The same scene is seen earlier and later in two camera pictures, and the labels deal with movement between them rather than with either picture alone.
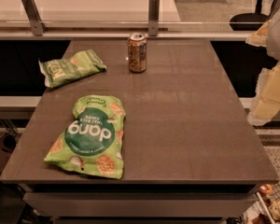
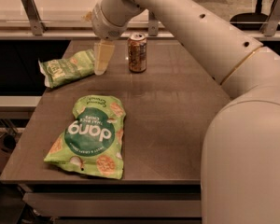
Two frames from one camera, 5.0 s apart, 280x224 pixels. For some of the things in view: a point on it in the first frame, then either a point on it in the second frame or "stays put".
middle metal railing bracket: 153,14 stays put
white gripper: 279,36 -> 103,28
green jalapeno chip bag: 59,71 stays put
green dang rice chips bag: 93,142 stays put
